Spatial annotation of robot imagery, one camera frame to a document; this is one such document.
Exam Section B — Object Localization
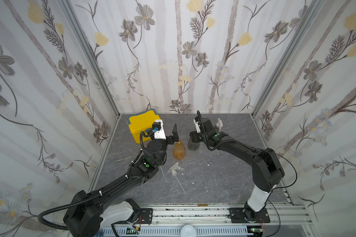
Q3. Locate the amber spray bottle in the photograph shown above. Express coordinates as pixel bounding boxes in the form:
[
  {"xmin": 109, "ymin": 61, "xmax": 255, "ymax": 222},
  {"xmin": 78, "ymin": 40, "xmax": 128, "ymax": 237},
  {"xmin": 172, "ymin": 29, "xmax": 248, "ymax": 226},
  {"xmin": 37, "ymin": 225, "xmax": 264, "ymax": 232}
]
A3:
[{"xmin": 173, "ymin": 139, "xmax": 187, "ymax": 160}]

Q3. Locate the clear spray nozzle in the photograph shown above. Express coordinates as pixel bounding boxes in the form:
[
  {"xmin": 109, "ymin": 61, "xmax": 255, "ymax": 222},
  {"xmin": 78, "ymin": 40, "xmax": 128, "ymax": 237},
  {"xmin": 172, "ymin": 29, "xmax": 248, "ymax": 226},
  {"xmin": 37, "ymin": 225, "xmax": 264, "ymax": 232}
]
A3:
[
  {"xmin": 216, "ymin": 118, "xmax": 223, "ymax": 132},
  {"xmin": 168, "ymin": 162, "xmax": 187, "ymax": 195}
]

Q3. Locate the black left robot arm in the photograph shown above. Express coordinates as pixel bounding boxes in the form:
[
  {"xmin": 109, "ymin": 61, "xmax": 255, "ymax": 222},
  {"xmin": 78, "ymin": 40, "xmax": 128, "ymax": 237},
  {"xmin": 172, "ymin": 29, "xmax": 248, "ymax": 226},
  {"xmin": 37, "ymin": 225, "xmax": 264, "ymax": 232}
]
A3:
[{"xmin": 63, "ymin": 124, "xmax": 179, "ymax": 237}]

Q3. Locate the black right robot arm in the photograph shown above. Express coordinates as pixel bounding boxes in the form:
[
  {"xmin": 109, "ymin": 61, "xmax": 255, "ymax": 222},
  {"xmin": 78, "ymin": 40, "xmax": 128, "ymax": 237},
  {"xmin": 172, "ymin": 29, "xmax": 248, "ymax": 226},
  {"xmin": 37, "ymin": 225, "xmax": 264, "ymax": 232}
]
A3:
[{"xmin": 190, "ymin": 116, "xmax": 285, "ymax": 222}]

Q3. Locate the yellow plastic storage box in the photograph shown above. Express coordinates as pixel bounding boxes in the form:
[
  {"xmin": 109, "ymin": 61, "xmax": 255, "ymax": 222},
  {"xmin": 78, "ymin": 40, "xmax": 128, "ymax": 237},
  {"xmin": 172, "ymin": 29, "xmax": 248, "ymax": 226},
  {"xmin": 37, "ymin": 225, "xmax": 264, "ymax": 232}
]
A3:
[{"xmin": 127, "ymin": 109, "xmax": 161, "ymax": 144}]

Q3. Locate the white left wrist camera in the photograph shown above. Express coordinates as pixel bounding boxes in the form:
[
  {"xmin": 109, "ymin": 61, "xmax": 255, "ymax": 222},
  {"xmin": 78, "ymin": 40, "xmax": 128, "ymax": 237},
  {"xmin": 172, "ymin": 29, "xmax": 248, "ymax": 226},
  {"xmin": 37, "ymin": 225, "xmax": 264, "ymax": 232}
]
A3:
[{"xmin": 151, "ymin": 119, "xmax": 166, "ymax": 140}]

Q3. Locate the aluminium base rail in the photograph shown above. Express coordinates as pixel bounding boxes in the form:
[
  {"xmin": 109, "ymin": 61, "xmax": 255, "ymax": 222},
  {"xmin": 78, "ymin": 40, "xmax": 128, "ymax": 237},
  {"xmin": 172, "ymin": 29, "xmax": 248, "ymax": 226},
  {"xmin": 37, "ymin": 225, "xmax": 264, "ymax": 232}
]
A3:
[{"xmin": 102, "ymin": 202, "xmax": 318, "ymax": 237}]

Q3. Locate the black corrugated left cable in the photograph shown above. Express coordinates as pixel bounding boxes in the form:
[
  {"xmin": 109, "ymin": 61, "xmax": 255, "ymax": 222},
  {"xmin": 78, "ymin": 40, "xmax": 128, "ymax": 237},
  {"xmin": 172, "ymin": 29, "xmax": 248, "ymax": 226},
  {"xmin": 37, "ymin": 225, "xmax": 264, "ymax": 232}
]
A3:
[{"xmin": 37, "ymin": 177, "xmax": 128, "ymax": 231}]

